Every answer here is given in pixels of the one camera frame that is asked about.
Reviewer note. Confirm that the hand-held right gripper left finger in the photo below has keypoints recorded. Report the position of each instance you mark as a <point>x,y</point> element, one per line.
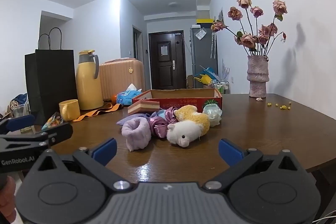
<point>105,151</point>

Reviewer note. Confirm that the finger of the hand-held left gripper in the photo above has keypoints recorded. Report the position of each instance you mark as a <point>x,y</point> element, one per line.
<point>21,121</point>
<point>61,132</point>

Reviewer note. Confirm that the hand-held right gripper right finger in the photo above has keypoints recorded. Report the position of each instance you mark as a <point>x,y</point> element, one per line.
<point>231,151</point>

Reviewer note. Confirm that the lavender plush headband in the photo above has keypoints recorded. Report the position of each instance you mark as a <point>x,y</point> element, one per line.
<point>136,132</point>

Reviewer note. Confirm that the clear squishy ball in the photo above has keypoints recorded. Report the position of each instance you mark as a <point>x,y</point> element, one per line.
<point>212,113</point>

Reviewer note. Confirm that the yellow and white plush toy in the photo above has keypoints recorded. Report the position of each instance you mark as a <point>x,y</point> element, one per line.
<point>189,129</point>

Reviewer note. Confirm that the layered cake sponge toy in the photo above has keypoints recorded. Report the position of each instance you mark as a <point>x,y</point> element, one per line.
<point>143,107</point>

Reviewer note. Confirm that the purple satin scrunchie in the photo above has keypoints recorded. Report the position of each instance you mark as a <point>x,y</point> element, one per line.
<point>160,127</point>

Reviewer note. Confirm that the red cardboard box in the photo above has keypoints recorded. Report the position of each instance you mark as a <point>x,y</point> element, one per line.
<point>183,102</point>

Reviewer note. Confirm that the person's left hand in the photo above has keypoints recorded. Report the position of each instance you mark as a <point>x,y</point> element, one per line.
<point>6,200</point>

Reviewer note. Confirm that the glass cup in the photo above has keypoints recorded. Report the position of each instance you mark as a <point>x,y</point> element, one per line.
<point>21,116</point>

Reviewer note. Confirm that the colourful snack packet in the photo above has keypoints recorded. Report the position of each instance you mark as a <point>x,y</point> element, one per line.
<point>52,121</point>

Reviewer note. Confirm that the yellow mug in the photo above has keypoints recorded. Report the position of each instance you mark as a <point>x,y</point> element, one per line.
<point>69,109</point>

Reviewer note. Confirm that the black paper bag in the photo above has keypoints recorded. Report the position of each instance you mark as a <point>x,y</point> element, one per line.
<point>50,82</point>

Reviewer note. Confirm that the yellow thermos jug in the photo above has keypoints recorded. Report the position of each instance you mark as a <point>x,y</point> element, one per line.
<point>88,82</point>

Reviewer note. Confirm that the blue tissue pack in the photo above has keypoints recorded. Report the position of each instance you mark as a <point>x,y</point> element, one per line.
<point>128,96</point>

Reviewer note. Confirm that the scattered yellow bits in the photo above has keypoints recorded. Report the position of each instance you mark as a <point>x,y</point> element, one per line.
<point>282,107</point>

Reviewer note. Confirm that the pile of colourful clutter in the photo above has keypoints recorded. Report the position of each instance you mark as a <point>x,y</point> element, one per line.
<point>212,81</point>

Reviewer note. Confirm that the peach hard-shell suitcase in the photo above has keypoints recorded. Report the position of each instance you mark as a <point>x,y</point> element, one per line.
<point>120,77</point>

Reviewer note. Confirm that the pink ceramic vase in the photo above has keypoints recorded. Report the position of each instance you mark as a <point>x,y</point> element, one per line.
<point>257,77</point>

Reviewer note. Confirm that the grey refrigerator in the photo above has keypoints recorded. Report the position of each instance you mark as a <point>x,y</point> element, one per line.
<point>202,56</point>

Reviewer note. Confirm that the dark brown entrance door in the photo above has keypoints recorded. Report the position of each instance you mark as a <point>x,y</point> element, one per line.
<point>166,69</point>

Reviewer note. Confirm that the hanging striped ribbon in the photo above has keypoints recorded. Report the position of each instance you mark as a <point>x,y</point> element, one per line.
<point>213,45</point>

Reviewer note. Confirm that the dried pink roses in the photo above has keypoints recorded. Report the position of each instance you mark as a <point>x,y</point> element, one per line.
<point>248,40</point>

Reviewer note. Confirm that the interior side door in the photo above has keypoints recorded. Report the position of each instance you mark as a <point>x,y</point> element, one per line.
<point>137,43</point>

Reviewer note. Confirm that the paper notice on door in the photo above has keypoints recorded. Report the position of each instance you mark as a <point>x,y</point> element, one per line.
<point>163,49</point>

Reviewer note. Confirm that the paper note on refrigerator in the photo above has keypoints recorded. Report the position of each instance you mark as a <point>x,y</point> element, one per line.
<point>200,33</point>

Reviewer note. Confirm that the yellow box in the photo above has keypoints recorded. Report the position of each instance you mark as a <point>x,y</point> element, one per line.
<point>204,20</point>

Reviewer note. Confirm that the small ceiling lamp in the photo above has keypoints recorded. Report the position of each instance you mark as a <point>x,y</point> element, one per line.
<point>173,4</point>

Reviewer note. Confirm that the wall picture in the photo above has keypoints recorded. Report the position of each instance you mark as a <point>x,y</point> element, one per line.
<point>220,16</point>

